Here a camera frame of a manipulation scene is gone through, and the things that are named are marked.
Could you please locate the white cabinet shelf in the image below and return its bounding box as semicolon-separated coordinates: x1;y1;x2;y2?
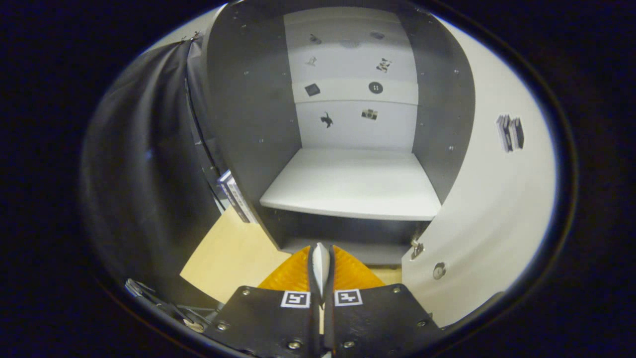
259;147;442;221

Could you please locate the small grey white box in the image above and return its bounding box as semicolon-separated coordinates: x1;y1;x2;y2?
218;169;258;224

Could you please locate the white and blue tube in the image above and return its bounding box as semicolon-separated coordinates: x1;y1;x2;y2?
312;242;331;301

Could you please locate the dark grey cabinet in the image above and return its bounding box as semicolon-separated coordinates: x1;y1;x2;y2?
201;0;477;267

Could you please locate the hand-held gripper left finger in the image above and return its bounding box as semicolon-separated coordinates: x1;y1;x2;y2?
215;245;318;358

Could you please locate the white cabinet door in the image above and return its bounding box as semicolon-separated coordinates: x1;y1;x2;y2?
401;15;557;329

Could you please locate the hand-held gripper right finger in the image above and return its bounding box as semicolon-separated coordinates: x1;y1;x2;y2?
325;244;440;358

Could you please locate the dark metal object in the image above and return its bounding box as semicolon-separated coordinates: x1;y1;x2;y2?
124;277;214;335

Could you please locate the black backdrop cloth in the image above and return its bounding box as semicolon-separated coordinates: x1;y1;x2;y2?
82;37;229;304

